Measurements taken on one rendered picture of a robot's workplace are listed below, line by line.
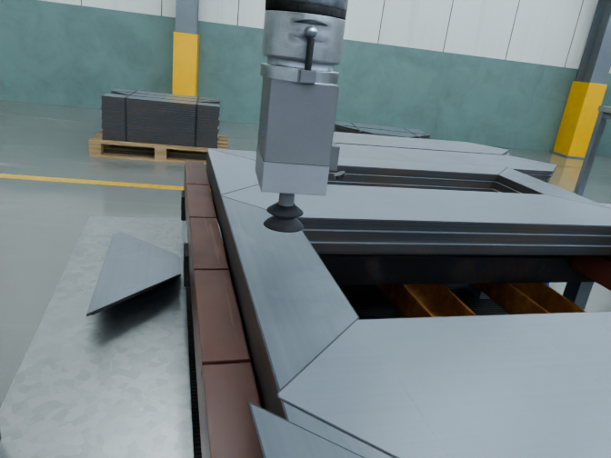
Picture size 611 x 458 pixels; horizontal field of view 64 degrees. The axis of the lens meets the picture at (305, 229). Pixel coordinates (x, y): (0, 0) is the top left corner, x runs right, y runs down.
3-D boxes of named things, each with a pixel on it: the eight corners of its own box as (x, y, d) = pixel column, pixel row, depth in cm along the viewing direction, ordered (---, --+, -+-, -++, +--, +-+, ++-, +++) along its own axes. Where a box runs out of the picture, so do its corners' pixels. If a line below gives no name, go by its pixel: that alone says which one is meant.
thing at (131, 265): (179, 233, 104) (179, 216, 103) (182, 336, 69) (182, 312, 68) (117, 233, 101) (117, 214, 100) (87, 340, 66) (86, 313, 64)
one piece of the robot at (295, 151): (379, 46, 43) (352, 223, 48) (353, 45, 51) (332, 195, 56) (267, 33, 41) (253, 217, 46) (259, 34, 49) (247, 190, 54)
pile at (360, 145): (492, 161, 172) (496, 144, 170) (576, 194, 136) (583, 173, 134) (270, 145, 150) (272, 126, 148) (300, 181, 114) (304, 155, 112)
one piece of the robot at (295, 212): (306, 211, 50) (305, 229, 51) (301, 199, 53) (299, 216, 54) (269, 208, 49) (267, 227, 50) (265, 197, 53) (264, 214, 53)
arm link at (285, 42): (335, 22, 49) (356, 19, 42) (329, 69, 51) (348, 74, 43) (261, 12, 48) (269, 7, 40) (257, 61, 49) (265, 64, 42)
